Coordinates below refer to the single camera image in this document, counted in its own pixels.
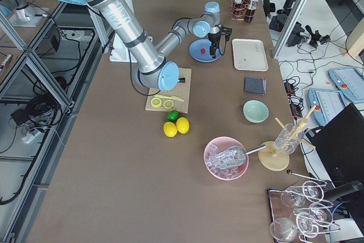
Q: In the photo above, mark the green bowl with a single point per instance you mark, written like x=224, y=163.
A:
x=255, y=111

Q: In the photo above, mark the grey folded cloth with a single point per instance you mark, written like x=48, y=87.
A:
x=255, y=85

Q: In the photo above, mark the lower lemon slice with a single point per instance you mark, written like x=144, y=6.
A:
x=156, y=102

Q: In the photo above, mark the yellow plastic knife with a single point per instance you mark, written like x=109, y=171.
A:
x=176, y=98

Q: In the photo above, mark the yellow lemon far side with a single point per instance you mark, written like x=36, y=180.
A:
x=169, y=129

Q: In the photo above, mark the tea bottle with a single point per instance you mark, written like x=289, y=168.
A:
x=251, y=8
x=238, y=8

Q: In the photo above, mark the green lime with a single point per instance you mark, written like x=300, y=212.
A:
x=173, y=115

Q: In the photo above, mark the copper wire bottle rack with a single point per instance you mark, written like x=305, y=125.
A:
x=245, y=2

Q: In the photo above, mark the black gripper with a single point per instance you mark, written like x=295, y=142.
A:
x=213, y=38

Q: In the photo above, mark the upper lemon slice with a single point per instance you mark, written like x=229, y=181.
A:
x=168, y=104

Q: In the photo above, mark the yellow lemon near board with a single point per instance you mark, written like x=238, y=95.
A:
x=182, y=125

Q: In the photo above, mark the cream rabbit tray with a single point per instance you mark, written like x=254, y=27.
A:
x=249, y=55

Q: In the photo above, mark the pink bowl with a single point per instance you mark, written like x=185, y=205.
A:
x=226, y=142

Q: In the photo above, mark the wine glass rack tray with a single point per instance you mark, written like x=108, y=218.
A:
x=301, y=212

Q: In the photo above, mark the clear glass on stand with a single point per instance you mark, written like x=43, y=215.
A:
x=286, y=142

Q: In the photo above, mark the aluminium frame post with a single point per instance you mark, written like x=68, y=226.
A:
x=288, y=27

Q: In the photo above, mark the black monitor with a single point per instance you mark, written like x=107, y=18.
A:
x=339, y=145

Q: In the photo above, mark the clear ice cubes pile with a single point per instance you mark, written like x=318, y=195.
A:
x=215, y=161

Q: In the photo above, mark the metal ice scoop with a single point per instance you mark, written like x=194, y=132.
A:
x=237, y=156

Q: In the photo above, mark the teach pendant with red button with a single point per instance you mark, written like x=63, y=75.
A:
x=349, y=81

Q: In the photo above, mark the wooden stand with base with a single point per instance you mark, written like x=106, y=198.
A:
x=270, y=157

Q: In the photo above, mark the tea bottle front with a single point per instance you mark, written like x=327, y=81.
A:
x=251, y=8

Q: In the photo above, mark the tea bottle right back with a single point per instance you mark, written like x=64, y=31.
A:
x=238, y=8

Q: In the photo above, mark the blue plate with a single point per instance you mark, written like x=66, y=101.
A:
x=195, y=51

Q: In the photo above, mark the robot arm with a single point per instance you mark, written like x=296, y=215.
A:
x=153, y=69

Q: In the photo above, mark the wooden cutting board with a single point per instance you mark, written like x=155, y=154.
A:
x=181, y=90

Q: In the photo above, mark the black bar spoon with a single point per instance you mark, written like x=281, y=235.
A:
x=290, y=172

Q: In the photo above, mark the lemon slice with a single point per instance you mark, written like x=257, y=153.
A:
x=156, y=102
x=168, y=104

